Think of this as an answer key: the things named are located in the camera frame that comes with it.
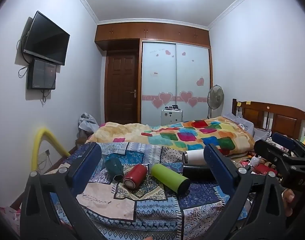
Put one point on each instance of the black bottle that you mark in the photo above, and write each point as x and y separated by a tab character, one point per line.
197	172

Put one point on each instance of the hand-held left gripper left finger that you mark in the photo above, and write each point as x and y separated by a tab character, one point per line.
85	170

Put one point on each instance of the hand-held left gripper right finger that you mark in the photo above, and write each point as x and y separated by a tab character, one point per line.
218	170

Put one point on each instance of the frosted sliding wardrobe with hearts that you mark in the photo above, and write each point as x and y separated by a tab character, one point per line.
175	80

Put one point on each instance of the brown overhead wooden cabinet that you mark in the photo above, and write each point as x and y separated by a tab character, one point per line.
152	33

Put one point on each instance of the lime green bottle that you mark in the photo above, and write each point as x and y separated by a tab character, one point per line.
168	177

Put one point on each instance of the grey cloth pile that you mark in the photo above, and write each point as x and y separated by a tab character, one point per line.
87	123

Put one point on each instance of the pink cloth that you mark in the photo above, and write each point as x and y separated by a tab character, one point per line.
10	216

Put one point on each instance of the small white bottle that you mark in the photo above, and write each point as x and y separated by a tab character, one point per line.
255	160

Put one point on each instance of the black wall television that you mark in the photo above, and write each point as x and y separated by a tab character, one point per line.
46	38

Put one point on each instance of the brown wooden door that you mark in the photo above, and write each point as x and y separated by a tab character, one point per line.
121	87

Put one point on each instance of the red packet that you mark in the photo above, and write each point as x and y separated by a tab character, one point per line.
266	168

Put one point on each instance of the white thermos bottle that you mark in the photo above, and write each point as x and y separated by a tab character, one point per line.
193	157

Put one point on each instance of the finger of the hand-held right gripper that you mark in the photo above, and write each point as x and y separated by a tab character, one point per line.
287	140
270	152

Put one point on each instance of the white box appliance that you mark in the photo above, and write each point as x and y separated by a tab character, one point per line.
171	116

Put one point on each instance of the person's right hand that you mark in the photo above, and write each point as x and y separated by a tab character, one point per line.
289	202

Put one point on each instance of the grey printed pillow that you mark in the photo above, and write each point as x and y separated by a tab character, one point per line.
242	125

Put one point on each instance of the brown wooden headboard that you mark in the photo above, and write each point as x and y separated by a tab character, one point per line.
272	116

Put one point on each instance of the standing electric fan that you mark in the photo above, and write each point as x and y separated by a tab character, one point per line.
215	96

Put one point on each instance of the yellow foam tube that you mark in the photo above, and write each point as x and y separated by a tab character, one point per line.
41	142

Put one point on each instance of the dark green cup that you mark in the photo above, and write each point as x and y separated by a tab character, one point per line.
114	167

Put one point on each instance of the blue patterned bedspread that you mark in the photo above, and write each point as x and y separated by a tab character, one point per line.
142	202

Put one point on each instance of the small black wall monitor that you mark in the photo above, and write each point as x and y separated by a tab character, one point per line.
41	74

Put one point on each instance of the colourful patchwork blanket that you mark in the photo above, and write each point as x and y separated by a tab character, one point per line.
172	136

